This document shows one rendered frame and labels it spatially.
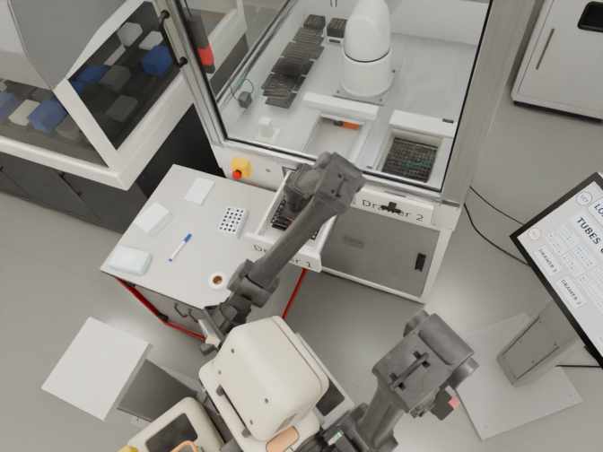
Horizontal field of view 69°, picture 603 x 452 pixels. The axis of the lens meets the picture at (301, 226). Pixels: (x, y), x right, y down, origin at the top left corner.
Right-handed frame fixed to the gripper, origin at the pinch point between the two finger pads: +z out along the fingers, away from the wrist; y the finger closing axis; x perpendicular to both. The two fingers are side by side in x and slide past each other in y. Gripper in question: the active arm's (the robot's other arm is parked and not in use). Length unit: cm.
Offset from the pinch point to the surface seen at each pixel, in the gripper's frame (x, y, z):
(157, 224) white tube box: -59, 14, 19
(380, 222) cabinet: 24.6, -23.6, 27.0
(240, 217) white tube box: -27.7, -1.4, 18.6
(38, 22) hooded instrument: -86, -9, -53
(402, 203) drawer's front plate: 31.9, -21.6, 4.2
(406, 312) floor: 48, -15, 95
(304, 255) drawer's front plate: 6.9, 10.7, 3.6
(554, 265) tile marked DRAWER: 81, -8, -8
